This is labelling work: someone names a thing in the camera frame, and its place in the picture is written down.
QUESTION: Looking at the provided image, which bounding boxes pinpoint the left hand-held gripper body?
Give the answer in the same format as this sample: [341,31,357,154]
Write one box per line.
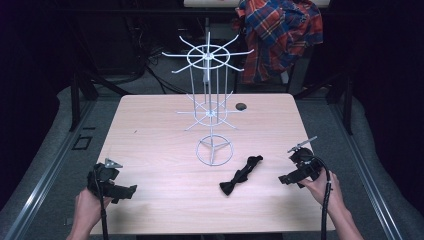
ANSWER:
[86,157,132,200]

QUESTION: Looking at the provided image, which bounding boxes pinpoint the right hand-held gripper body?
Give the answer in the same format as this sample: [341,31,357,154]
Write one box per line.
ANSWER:
[287,135,323,184]

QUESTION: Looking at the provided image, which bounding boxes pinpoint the person's right hand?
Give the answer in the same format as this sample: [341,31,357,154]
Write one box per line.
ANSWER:
[298,168,346,214]

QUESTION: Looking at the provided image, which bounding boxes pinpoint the person's left hand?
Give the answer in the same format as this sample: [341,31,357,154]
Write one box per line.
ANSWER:
[74,187,114,233]

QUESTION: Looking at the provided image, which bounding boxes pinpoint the black bow tie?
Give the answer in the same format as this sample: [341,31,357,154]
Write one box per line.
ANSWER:
[218,154,264,197]

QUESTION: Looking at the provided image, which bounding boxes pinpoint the black metal stand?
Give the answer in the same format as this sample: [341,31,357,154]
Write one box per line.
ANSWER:
[68,63,131,133]
[292,71,355,136]

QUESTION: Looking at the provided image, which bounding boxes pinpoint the red blue plaid shirt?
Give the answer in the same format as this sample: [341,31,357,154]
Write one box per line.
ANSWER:
[233,0,324,85]

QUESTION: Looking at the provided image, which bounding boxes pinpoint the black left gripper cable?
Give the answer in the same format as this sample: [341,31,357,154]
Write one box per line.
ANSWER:
[93,168,110,240]

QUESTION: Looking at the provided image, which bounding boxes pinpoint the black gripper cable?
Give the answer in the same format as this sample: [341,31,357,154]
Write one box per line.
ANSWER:
[309,155,333,240]
[93,168,110,240]

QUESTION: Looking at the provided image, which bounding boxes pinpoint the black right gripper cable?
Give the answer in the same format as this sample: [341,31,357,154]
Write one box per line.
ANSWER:
[309,155,333,240]

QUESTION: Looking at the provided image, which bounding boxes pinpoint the black rectangular floor frame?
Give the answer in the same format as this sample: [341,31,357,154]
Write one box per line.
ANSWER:
[71,134,94,151]

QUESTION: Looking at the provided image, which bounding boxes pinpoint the metal floor rail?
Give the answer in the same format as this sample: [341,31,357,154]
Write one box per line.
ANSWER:
[328,99,405,240]
[2,99,98,240]

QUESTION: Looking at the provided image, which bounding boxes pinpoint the white wire hanging rack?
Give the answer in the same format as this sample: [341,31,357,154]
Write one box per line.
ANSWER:
[161,31,255,167]

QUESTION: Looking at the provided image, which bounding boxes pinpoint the black floor cables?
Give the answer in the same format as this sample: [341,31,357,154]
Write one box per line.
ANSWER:
[133,43,193,95]

